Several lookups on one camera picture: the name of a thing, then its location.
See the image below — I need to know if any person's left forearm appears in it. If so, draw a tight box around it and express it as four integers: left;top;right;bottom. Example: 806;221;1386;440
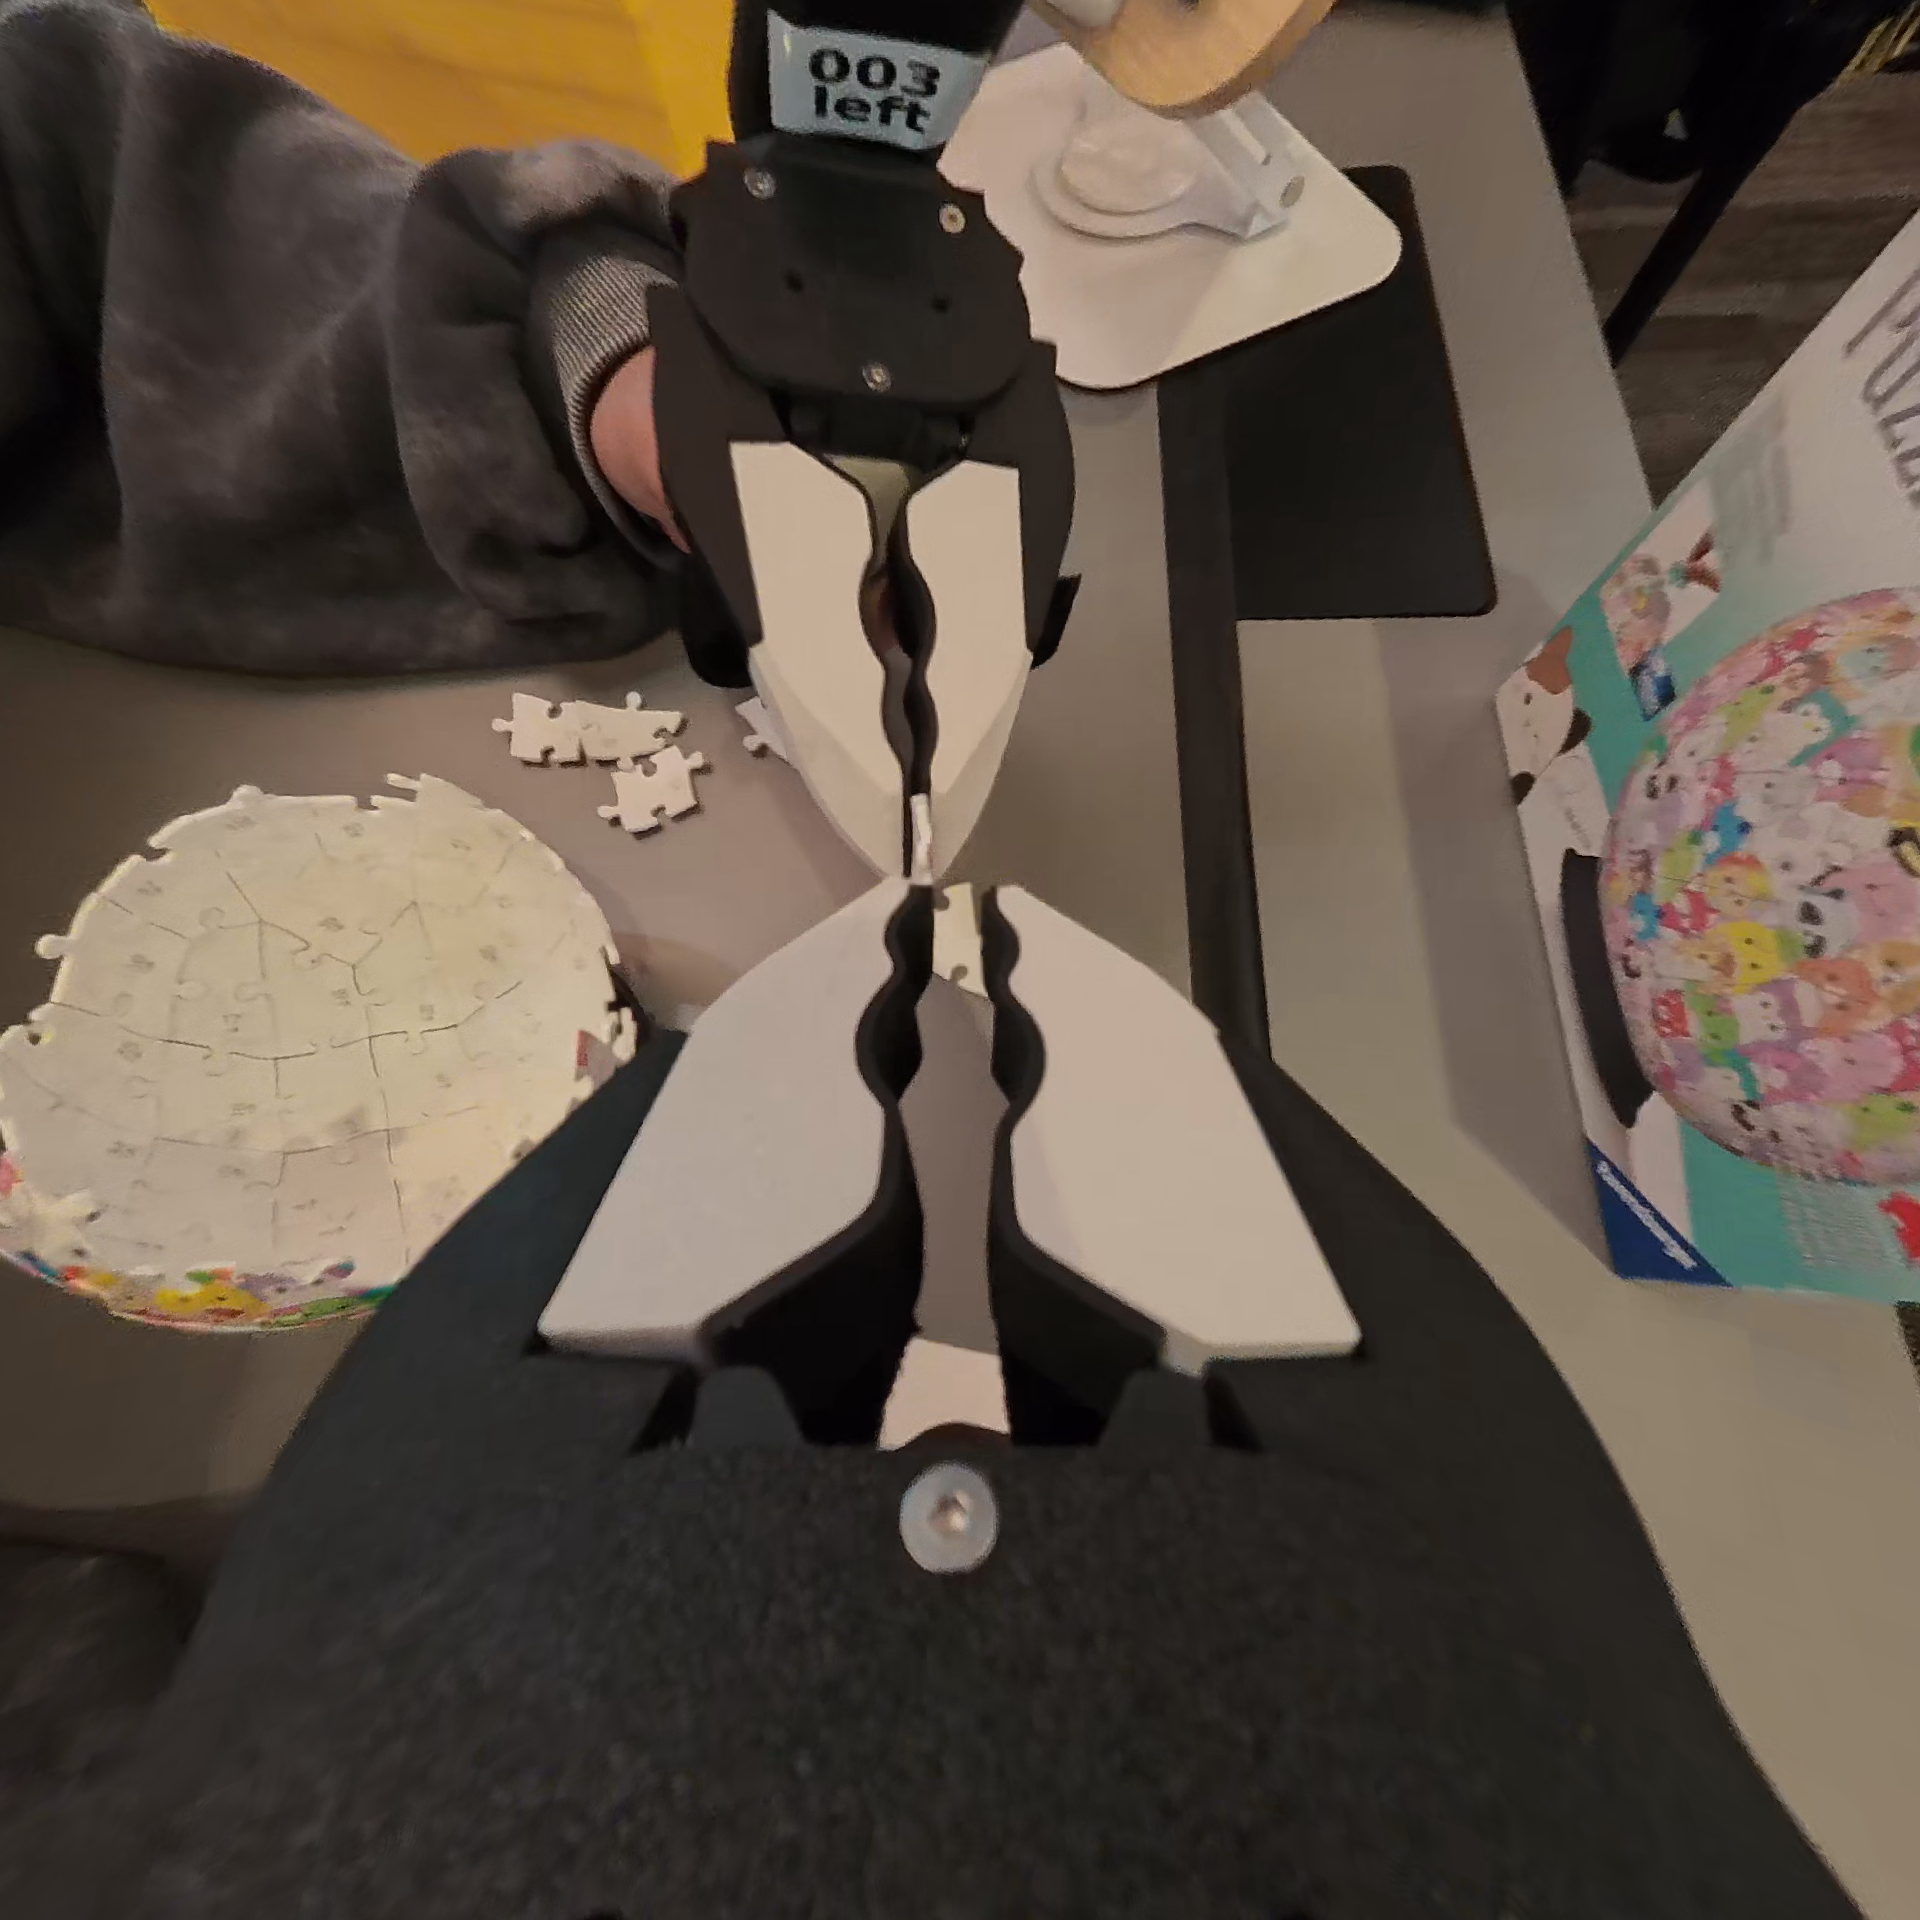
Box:
0;0;706;685

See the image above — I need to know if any black table divider strip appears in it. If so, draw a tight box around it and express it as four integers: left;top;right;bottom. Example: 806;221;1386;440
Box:
1165;613;1279;1057

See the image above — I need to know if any colourful puzzle ball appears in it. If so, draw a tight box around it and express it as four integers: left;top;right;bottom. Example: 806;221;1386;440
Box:
0;770;653;1336

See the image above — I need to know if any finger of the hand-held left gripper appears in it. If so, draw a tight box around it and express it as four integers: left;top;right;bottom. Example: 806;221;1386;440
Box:
721;440;921;883
896;460;1058;883

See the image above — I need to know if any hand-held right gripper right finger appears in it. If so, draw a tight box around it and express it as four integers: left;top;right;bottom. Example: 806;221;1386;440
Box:
976;883;1366;1371

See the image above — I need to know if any puzzle box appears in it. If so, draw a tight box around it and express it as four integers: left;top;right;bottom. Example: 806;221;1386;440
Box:
1495;221;1920;1312

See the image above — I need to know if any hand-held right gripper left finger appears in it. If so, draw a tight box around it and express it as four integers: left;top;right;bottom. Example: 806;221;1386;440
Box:
534;883;930;1368

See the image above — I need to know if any yellow object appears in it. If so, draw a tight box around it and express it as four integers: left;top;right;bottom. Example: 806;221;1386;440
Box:
143;0;738;179

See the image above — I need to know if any black mat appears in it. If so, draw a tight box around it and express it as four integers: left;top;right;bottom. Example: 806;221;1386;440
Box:
1156;157;1496;616

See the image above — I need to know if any person's left hand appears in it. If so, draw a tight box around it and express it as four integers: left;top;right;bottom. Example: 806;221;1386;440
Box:
587;341;701;556

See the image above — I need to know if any white stand base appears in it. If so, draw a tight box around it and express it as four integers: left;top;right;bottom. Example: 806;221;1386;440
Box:
938;40;1404;386

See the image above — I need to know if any person's dark grey hoodie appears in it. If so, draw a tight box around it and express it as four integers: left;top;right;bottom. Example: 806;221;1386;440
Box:
0;1497;263;1920

